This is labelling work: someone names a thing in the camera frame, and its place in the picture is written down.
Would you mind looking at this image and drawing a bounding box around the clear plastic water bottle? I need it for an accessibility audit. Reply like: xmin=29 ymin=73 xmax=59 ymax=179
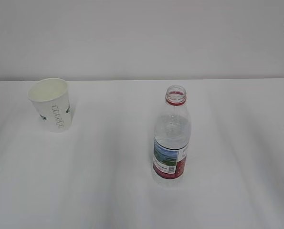
xmin=152 ymin=85 xmax=191 ymax=187

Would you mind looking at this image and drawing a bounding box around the white paper cup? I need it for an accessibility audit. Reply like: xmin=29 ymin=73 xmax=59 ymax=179
xmin=28 ymin=78 xmax=72 ymax=133

